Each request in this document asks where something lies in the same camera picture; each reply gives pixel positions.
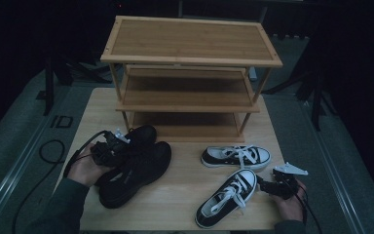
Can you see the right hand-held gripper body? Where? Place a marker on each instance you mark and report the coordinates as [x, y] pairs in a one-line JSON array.
[[285, 187]]

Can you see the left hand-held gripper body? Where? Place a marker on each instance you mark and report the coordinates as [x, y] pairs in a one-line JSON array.
[[108, 152]]

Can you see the black shoe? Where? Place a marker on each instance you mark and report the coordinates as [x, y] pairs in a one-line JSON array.
[[142, 134], [136, 175]]

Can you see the black and white sneaker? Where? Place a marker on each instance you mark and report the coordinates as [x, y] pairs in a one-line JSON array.
[[230, 195], [220, 157]]

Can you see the wooden shoe rack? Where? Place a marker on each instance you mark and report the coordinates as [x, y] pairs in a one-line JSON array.
[[188, 39]]

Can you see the person's right hand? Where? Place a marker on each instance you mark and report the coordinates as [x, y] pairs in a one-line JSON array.
[[289, 208]]

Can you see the person's left hand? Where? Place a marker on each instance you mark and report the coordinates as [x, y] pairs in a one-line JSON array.
[[84, 170]]

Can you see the black tripod stand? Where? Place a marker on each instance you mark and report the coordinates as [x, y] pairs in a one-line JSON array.
[[78, 70]]

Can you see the black metal stand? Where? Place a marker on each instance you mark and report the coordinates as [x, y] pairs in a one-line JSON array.
[[48, 87], [316, 104]]

